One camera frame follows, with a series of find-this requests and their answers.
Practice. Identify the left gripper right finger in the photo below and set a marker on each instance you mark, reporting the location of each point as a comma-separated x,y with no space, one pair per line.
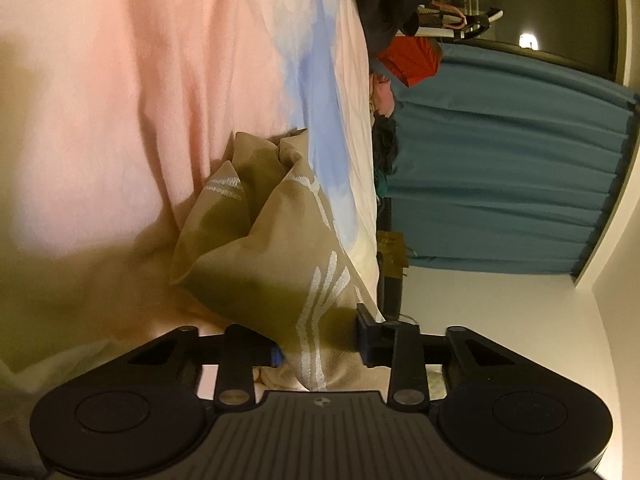
398,346

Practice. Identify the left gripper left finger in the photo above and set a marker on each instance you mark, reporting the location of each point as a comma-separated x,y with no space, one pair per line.
241,351

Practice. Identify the beige printed t-shirt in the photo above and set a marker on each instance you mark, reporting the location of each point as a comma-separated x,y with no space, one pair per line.
260,249

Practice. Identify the black clothes pile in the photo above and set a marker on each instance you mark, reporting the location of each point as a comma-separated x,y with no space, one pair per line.
385,144

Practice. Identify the black armchair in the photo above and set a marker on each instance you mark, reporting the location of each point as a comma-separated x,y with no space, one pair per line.
389,289

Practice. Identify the brown paper bag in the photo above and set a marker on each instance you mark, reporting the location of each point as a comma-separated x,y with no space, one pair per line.
392,253

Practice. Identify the green garment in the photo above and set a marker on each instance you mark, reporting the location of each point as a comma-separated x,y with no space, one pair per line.
381,184

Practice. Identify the right blue curtain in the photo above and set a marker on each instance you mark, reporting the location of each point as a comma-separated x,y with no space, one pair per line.
508,164

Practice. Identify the pink folded garment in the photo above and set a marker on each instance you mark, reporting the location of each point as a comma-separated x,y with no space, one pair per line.
382,96

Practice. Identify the red garment on stand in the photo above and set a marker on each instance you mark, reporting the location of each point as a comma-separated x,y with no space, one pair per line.
412,59

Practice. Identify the pastel tie-dye bed sheet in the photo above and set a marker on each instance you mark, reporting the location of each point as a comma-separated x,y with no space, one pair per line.
114,113

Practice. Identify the silver tripod stand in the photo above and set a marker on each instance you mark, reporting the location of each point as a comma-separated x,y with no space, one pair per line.
430,24

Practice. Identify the dark window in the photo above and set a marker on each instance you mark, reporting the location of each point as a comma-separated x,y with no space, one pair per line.
585,35

